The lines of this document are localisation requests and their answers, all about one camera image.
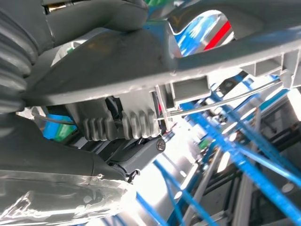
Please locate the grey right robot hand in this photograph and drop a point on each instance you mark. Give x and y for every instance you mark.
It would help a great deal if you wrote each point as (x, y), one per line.
(59, 174)

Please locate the red barrier belt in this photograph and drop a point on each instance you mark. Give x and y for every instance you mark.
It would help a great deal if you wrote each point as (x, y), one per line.
(219, 36)

